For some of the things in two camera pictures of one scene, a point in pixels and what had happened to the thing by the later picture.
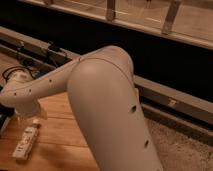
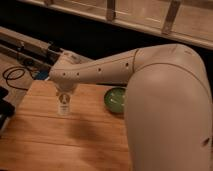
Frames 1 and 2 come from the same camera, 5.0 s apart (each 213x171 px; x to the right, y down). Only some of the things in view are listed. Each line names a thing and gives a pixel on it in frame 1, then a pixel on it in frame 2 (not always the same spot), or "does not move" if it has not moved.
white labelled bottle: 25,142 -> 64,106
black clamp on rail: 57,56 does not move
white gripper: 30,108 -> 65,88
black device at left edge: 5,112 does not move
